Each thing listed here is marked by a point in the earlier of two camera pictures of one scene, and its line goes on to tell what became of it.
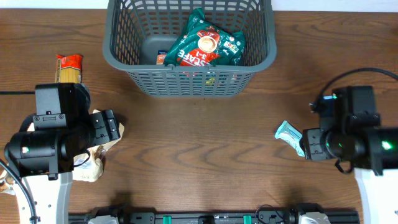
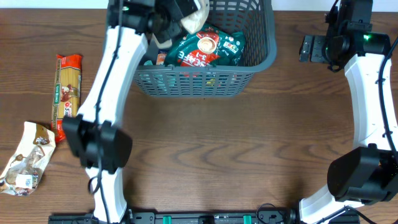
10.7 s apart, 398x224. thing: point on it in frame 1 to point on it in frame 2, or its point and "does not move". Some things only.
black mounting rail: x=283 y=214 does not move
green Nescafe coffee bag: x=201 y=44 does not move
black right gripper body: x=311 y=144 to x=311 y=48
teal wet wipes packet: x=286 y=131 to x=148 y=63
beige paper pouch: x=31 y=127 to x=192 y=22
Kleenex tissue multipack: x=161 y=55 does not move
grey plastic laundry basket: x=135 y=30 does not move
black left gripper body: x=101 y=127 to x=165 y=30
